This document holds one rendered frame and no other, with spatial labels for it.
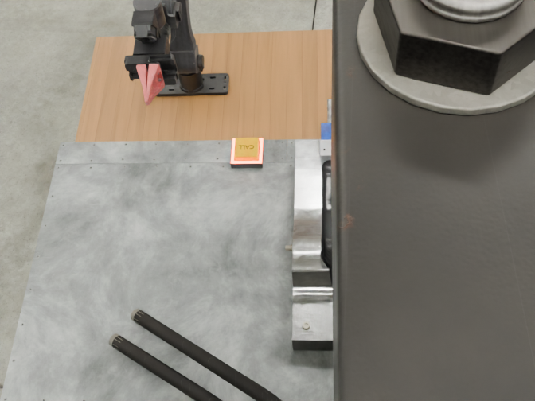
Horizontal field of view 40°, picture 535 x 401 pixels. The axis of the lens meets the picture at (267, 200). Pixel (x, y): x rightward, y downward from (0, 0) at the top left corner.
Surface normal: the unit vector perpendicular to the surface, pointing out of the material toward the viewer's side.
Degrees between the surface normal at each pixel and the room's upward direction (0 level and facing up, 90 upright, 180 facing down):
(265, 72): 0
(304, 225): 27
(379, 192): 0
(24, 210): 0
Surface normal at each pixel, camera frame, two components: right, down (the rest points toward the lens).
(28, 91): -0.07, -0.53
